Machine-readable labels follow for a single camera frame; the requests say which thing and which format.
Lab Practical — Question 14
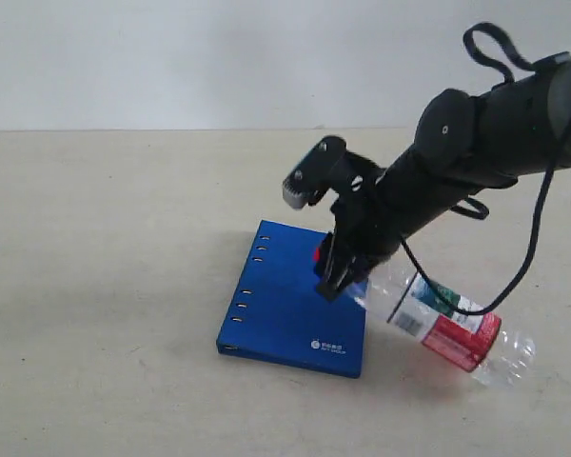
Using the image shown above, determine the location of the blue ring binder notebook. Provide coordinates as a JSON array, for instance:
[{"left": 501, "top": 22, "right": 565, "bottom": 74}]
[{"left": 216, "top": 220, "right": 366, "bottom": 378}]

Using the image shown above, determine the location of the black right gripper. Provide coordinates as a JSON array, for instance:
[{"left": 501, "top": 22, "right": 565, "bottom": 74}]
[{"left": 313, "top": 154, "right": 400, "bottom": 301}]

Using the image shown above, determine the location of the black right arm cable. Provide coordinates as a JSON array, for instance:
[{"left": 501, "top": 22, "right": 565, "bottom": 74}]
[{"left": 384, "top": 22, "right": 571, "bottom": 325}]

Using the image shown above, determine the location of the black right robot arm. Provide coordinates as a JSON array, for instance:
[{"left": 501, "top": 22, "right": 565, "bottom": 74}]
[{"left": 315, "top": 60, "right": 571, "bottom": 300}]

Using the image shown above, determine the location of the clear plastic water bottle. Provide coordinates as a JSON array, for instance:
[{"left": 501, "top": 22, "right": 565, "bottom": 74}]
[{"left": 337, "top": 251, "right": 536, "bottom": 387}]

